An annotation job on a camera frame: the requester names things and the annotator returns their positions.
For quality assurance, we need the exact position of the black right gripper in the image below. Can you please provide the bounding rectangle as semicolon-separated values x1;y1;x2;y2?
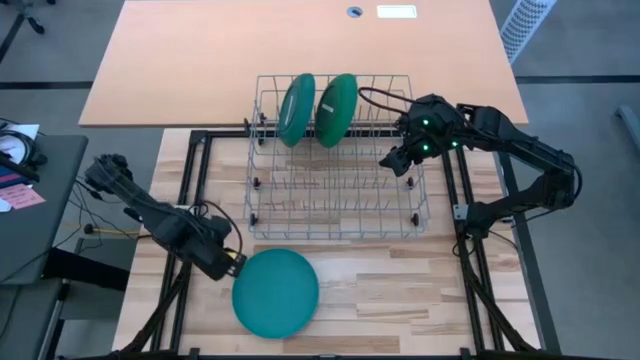
378;127;446;178

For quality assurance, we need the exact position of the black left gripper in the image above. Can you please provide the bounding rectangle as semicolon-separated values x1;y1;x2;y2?
187;233;248;283

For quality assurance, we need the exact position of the teal plate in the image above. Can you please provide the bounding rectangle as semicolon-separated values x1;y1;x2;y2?
231;248;320;340

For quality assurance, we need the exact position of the green plate with white label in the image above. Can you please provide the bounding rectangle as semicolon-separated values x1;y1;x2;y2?
313;73;359;149

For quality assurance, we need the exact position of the yellow rod with black tip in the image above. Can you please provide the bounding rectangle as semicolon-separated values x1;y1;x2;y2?
83;223;140;237

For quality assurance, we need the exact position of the white desk outlet panel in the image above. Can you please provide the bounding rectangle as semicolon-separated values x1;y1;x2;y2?
376;4;419;20

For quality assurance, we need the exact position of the white perforated computer case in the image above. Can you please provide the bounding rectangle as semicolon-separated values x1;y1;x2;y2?
499;0;559;65

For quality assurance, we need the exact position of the grey side table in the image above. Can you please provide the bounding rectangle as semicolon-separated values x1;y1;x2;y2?
0;133;90;287

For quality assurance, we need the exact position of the grey bench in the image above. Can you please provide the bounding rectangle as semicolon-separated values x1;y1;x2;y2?
0;277;69;360

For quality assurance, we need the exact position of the light wooden desk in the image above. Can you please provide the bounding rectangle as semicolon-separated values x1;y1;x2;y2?
78;0;530;129

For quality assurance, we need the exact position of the pink paper note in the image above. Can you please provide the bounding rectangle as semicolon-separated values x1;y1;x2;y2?
0;183;46;211

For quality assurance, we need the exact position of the white paper sheet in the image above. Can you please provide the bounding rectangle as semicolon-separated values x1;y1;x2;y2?
0;123;40;166

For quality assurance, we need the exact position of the black office chair base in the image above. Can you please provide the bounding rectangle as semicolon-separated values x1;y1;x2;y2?
0;0;57;64

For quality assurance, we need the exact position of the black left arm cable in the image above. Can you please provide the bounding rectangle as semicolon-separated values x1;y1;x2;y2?
192;199;245;254

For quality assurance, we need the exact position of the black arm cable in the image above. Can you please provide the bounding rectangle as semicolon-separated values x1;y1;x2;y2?
357;87;421;119
192;199;245;254

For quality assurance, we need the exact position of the grey wire dish rack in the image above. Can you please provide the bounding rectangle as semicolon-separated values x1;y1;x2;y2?
243;73;431;241

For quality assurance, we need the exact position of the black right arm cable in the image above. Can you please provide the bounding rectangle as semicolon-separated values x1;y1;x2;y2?
357;87;421;119

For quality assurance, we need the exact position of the black aluminium table frame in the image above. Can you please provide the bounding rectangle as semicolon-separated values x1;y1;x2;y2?
112;128;544;360

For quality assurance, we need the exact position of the black floor cable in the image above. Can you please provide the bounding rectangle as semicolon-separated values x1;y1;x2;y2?
67;174;146;241

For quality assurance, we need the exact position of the black coiled cable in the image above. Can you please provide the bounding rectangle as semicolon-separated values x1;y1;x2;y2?
0;129;49;169

